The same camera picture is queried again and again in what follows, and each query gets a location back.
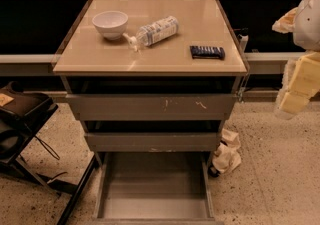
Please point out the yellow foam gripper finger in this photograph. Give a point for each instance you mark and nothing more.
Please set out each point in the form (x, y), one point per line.
(286, 24)
(301, 82)

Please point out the blue rxbar blueberry bar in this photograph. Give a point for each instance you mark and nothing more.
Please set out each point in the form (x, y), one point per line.
(207, 52)

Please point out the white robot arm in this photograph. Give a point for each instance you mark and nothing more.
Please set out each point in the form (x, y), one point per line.
(306, 33)

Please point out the middle grey drawer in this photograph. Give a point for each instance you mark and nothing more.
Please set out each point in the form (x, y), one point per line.
(153, 136)

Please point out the bottom grey open drawer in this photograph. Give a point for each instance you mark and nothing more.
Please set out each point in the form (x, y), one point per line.
(154, 189)

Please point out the top grey drawer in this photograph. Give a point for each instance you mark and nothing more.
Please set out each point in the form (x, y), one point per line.
(151, 98)

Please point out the crumpled beige cloth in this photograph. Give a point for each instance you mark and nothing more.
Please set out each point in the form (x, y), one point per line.
(226, 158)

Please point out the white ceramic bowl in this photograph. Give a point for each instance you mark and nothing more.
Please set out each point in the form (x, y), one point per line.
(110, 24)

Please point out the black chair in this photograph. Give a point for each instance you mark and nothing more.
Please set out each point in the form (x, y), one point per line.
(22, 115)

